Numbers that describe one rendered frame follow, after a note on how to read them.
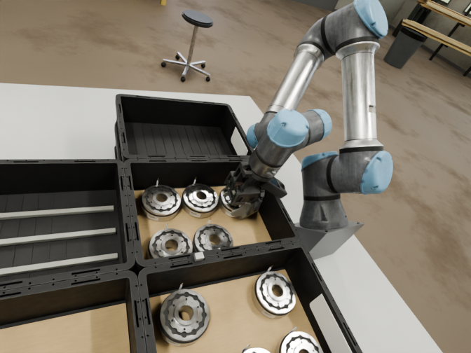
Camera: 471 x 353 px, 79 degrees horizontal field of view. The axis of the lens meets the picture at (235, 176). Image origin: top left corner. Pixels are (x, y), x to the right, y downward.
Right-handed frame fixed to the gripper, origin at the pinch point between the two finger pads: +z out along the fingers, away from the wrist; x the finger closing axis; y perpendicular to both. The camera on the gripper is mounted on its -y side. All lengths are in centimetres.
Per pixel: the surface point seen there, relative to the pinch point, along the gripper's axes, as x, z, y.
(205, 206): -1.2, -0.9, 10.9
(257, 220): 3.8, 1.7, -5.2
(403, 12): -756, 120, -928
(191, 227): 3.6, 1.7, 15.1
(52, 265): 8.9, 0.1, 46.3
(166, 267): 16.8, -10.0, 25.9
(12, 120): -54, 22, 62
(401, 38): -406, 83, -549
